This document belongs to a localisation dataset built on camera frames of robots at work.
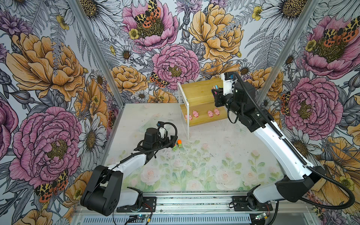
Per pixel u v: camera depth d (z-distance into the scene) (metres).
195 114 0.91
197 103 0.77
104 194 0.42
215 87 0.67
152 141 0.70
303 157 0.42
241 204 0.74
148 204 0.73
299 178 0.40
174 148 0.94
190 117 0.90
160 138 0.76
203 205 0.76
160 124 0.77
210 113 0.92
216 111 0.92
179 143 0.95
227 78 0.55
